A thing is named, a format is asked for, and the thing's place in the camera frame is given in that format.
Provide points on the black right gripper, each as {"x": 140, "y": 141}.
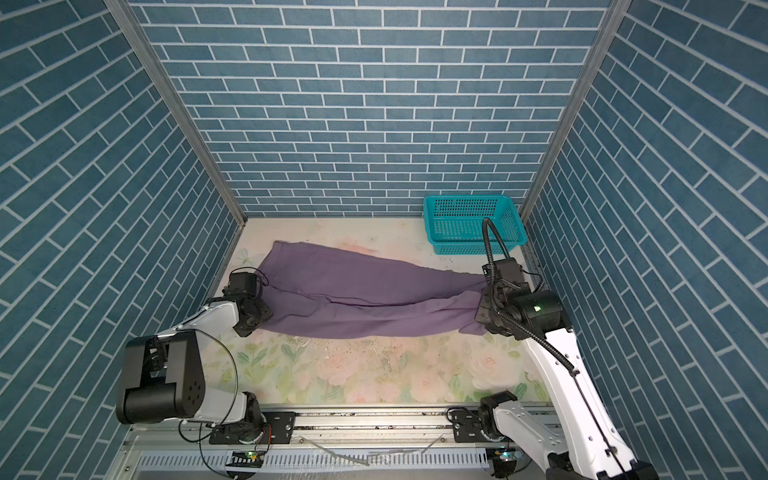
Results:
{"x": 482, "y": 306}

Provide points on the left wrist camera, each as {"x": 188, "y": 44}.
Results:
{"x": 244, "y": 283}

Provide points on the teal plastic basket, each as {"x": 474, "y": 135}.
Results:
{"x": 453, "y": 223}

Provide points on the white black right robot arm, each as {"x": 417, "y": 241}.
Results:
{"x": 564, "y": 396}

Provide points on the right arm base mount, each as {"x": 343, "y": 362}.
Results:
{"x": 480, "y": 426}

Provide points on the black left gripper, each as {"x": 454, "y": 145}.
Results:
{"x": 265, "y": 313}

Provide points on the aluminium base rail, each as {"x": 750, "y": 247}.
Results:
{"x": 380, "y": 443}

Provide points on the purple trousers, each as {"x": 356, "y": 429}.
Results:
{"x": 327, "y": 293}

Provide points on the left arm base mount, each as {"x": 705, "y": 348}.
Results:
{"x": 252, "y": 429}

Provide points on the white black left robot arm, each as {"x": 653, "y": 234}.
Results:
{"x": 163, "y": 376}

